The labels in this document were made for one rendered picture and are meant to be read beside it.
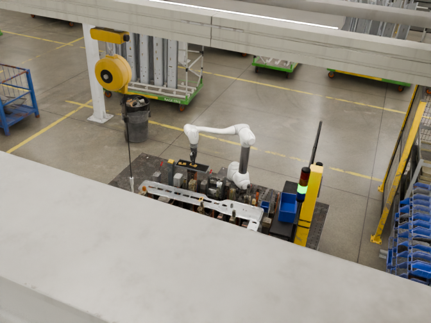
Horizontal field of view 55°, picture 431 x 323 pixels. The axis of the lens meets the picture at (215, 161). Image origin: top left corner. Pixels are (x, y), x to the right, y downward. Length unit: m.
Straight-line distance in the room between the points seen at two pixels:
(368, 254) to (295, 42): 4.45
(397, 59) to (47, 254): 1.24
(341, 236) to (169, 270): 5.46
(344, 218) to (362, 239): 0.41
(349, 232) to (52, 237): 5.57
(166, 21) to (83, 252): 1.32
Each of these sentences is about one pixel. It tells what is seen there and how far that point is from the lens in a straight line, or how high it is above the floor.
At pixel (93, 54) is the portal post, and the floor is 1.27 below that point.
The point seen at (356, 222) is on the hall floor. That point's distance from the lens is 6.08.
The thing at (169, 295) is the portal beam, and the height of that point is 3.50.
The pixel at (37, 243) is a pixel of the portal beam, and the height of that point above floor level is 3.50.
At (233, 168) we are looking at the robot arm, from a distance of 4.89.
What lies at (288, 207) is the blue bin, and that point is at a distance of 4.37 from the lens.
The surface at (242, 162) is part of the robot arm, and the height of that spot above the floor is 1.20.
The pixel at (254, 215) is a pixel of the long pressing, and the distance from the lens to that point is 4.25.
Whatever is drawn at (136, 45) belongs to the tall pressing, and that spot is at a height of 0.99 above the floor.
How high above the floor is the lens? 3.77
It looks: 34 degrees down
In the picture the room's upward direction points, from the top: 3 degrees clockwise
